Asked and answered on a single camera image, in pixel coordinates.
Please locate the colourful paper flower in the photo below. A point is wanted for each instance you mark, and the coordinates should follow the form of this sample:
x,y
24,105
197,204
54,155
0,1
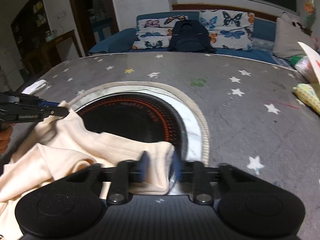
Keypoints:
x,y
310,9

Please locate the dark wooden shelf cabinet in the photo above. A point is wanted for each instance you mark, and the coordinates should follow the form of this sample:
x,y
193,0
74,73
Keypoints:
x,y
29,29

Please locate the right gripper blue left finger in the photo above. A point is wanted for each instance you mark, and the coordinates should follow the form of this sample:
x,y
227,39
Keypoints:
x,y
123,175

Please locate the grey star tablecloth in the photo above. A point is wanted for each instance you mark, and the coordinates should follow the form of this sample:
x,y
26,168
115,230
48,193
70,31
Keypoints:
x,y
258,142

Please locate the left butterfly cushion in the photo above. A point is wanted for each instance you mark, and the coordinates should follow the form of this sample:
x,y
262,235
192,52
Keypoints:
x,y
155,33

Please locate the butterfly cushion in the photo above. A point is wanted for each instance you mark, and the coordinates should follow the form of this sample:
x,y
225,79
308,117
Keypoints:
x,y
155,33
229,29

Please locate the cream garment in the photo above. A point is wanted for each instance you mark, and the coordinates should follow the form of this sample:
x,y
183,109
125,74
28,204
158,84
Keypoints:
x,y
59,147

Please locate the person left hand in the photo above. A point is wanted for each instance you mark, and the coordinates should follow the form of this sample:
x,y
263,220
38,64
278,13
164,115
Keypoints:
x,y
5,137

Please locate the white paper with red drawing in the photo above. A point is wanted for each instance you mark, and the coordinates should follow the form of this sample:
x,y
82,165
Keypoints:
x,y
313,59

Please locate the white pink work glove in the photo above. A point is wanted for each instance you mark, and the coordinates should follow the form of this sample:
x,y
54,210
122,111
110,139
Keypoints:
x,y
35,87

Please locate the blue sofa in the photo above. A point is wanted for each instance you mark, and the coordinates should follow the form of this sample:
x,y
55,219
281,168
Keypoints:
x,y
262,47

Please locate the round black induction cooktop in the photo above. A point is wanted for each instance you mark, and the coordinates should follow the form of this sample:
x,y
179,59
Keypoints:
x,y
136,116

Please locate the green patterned folded cloth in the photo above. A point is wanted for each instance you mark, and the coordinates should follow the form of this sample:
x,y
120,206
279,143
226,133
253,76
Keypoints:
x,y
309,95

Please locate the dark blue backpack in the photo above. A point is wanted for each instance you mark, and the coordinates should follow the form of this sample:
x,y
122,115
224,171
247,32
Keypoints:
x,y
190,36

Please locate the dark wooden side table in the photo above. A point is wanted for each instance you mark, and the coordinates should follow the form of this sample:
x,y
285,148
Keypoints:
x,y
55,47

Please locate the grey white pillow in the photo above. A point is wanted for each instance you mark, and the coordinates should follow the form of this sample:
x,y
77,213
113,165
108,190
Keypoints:
x,y
288,33

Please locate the right butterfly cushion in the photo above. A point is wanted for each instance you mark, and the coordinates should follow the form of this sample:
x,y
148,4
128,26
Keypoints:
x,y
229,29

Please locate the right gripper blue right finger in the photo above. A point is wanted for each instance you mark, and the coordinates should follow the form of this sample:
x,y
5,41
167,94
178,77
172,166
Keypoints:
x,y
194,173

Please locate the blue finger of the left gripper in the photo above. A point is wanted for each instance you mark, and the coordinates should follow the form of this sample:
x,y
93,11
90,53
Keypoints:
x,y
47,104

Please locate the dark doorway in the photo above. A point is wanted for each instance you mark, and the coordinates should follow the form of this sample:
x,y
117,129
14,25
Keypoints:
x,y
95,21

